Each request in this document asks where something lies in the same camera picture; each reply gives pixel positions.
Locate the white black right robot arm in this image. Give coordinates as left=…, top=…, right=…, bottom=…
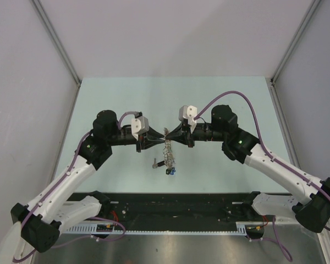
left=166, top=105, right=330, bottom=233

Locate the white slotted cable duct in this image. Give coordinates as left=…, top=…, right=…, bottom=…
left=64, top=222, right=264, bottom=236

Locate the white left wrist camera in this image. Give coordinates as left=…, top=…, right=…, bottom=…
left=131, top=116, right=150, bottom=140

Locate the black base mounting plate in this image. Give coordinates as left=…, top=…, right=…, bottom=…
left=97, top=191, right=272, bottom=231

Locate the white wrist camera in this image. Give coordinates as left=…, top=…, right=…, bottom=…
left=131, top=116, right=150, bottom=140
left=178, top=105, right=197, bottom=133

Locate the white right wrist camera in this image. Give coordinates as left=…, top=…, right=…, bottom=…
left=178, top=105, right=197, bottom=133

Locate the aluminium frame rail right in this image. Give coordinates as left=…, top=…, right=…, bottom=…
left=269, top=0, right=324, bottom=85

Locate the silver key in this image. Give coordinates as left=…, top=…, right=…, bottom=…
left=152, top=158, right=158, bottom=168

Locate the aluminium frame rail left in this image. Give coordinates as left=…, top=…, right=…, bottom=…
left=29, top=0, right=81, bottom=87

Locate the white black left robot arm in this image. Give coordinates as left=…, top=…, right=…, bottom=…
left=10, top=110, right=164, bottom=253

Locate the aluminium frame rail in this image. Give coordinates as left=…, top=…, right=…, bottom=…
left=29, top=0, right=81, bottom=87
left=269, top=0, right=324, bottom=85

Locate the large metal key organizer ring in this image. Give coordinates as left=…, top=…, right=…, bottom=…
left=161, top=126, right=178, bottom=177

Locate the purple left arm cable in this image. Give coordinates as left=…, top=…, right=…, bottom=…
left=12, top=109, right=142, bottom=262

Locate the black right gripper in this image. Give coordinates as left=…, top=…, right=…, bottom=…
left=166, top=121, right=226, bottom=148

